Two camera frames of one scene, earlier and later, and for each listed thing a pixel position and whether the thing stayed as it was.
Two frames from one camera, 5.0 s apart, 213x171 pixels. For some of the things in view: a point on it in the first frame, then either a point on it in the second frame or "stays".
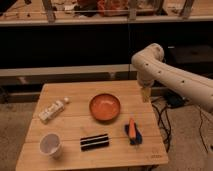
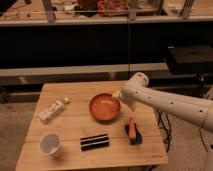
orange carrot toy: [132, 129] stays
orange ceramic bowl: [104, 107] stays
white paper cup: [51, 143] stays
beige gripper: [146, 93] to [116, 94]
